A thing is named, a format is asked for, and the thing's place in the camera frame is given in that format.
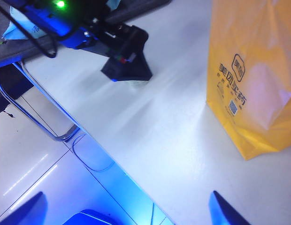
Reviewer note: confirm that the yellow printed paper bag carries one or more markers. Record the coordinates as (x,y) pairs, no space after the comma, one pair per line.
(253,82)

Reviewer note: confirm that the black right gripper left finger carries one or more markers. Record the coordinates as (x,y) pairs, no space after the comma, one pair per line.
(30,211)

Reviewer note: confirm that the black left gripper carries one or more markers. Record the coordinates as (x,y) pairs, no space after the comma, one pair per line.
(122,37)

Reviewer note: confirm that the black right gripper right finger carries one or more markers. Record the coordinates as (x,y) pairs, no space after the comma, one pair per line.
(224,211)

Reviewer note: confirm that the chrome tube frame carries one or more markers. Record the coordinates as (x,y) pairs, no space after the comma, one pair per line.
(37,117)

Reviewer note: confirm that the dark grey felt mat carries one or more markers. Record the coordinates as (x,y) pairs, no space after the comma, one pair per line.
(14,47)

